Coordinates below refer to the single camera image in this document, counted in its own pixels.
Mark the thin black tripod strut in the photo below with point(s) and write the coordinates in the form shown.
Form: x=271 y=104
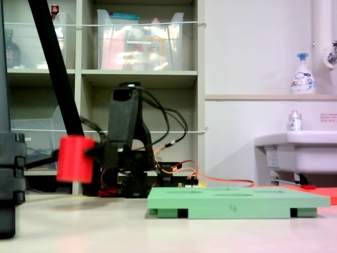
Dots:
x=39 y=162

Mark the teal topped package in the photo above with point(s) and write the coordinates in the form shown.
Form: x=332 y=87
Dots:
x=123 y=16

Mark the red capped bottle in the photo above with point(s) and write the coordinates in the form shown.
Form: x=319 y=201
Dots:
x=54 y=10

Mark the small circuit board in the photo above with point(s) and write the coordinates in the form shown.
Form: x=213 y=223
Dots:
x=193 y=183

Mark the pink pack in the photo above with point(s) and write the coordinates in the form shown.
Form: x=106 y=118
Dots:
x=111 y=50

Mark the white vertical pipe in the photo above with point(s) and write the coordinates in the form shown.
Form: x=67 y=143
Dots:
x=319 y=26

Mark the red cylinder block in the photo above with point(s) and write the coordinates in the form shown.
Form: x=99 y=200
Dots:
x=75 y=160

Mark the pink wall sign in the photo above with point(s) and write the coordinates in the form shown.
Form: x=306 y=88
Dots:
x=328 y=117

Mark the white soap pump bottle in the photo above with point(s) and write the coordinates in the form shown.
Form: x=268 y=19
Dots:
x=302 y=79

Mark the white sink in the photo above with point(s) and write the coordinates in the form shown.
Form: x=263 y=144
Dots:
x=302 y=153

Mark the small clear sanitizer bottle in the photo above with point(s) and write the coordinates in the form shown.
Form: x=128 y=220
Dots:
x=294 y=122

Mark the beige shelf unit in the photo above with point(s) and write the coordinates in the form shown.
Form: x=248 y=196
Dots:
x=139 y=76

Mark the small red block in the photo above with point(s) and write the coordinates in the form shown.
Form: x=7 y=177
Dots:
x=308 y=187

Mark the white sink label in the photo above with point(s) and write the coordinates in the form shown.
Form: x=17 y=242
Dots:
x=272 y=158

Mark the black sink bracket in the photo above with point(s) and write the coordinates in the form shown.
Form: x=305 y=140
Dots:
x=302 y=178

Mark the low clear plastic bin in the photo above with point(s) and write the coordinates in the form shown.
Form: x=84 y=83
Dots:
x=31 y=137

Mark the clear bin with supplies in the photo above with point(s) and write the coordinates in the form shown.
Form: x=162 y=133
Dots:
x=173 y=39

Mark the yellow bottle pink cap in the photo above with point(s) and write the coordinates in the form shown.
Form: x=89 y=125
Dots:
x=156 y=44

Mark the metal tap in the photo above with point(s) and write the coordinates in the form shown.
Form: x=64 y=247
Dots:
x=331 y=56

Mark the notched black stack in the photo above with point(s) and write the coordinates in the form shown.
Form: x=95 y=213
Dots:
x=10 y=163

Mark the dark glass bottle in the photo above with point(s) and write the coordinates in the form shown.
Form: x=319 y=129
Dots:
x=11 y=52

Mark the green shape hole board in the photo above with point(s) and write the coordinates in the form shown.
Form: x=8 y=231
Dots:
x=237 y=203

